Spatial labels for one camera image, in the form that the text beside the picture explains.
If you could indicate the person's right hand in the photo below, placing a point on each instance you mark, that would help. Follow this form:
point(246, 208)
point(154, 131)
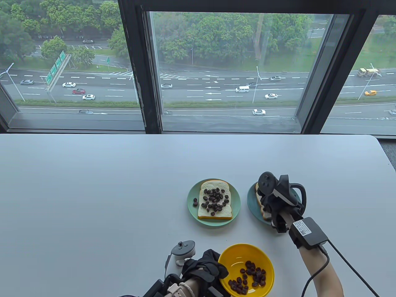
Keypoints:
point(272, 204)

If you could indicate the person's left hand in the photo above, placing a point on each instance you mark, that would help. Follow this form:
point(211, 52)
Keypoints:
point(207, 263)

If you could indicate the white toast slice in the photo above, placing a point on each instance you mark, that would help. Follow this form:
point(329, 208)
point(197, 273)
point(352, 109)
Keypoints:
point(213, 216)
point(264, 213)

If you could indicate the yellow bowl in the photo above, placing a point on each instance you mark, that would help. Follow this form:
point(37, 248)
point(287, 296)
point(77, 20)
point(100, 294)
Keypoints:
point(235, 253)

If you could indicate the pile of dried cranberries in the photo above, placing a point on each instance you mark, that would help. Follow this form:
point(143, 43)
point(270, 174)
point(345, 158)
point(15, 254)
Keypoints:
point(250, 277)

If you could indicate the person's left forearm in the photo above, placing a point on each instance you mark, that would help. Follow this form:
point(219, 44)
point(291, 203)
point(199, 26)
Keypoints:
point(191, 284)

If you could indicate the grey white handheld controller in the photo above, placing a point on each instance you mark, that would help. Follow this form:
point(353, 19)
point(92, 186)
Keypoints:
point(278, 187)
point(182, 249)

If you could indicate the blue plate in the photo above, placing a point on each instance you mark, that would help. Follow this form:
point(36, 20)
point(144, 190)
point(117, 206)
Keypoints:
point(252, 204)

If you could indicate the black box with white label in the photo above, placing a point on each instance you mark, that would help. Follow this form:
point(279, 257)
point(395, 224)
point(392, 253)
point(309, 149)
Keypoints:
point(309, 233)
point(154, 289)

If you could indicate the light green plate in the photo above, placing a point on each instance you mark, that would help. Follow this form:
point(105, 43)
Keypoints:
point(192, 213)

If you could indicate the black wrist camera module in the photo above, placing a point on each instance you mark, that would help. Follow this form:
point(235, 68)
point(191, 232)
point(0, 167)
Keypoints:
point(215, 290)
point(278, 224)

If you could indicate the dark window frame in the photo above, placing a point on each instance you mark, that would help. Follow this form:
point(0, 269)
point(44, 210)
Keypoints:
point(136, 62)

